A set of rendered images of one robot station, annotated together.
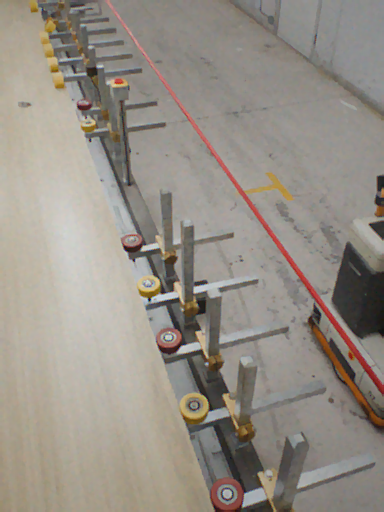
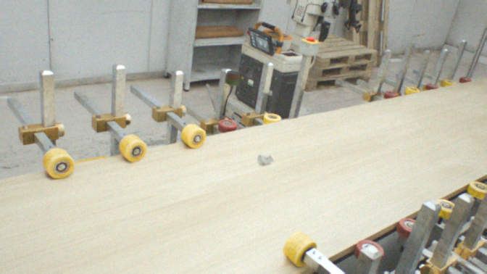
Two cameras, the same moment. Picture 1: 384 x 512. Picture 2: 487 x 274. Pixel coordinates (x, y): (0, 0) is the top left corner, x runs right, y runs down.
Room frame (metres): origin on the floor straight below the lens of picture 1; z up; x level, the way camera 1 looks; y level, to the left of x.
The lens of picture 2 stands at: (3.38, 2.22, 1.71)
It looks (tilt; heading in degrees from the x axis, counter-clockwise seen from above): 26 degrees down; 244
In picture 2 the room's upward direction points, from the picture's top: 10 degrees clockwise
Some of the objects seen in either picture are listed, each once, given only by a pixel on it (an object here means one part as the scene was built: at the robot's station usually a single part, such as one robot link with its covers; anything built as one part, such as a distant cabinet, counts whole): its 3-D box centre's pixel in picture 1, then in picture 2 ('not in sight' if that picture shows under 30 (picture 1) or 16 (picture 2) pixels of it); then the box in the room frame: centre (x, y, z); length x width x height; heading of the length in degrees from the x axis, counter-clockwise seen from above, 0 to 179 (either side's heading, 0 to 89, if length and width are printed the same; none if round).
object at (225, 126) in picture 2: (84, 110); (226, 133); (2.69, 0.59, 0.85); 0.08 x 0.08 x 0.11
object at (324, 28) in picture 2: not in sight; (313, 25); (1.33, -1.10, 0.99); 0.28 x 0.16 x 0.22; 108
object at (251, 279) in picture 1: (202, 291); (383, 93); (1.32, -0.04, 0.80); 0.43 x 0.03 x 0.04; 108
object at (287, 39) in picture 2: not in sight; (276, 40); (1.72, -0.98, 0.87); 0.23 x 0.15 x 0.11; 108
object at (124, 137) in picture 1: (124, 143); (298, 96); (2.20, 0.32, 0.93); 0.05 x 0.05 x 0.45; 18
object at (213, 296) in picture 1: (212, 344); (417, 83); (1.03, -0.07, 0.87); 0.04 x 0.04 x 0.48; 18
